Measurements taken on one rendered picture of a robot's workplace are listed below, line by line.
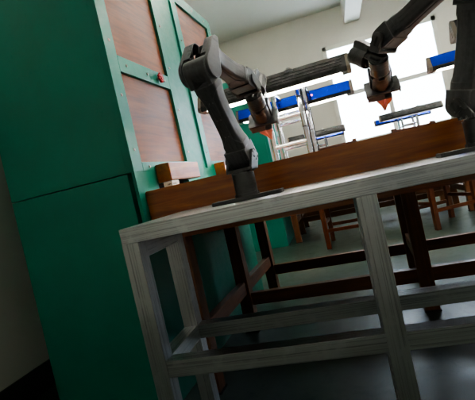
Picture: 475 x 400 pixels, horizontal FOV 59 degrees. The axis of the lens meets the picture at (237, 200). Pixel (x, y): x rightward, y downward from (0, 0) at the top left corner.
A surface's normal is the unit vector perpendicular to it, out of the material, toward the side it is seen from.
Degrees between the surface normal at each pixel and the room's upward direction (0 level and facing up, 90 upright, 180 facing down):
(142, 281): 90
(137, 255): 90
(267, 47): 90
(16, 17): 90
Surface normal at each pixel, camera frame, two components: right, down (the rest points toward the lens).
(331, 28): -0.22, 0.08
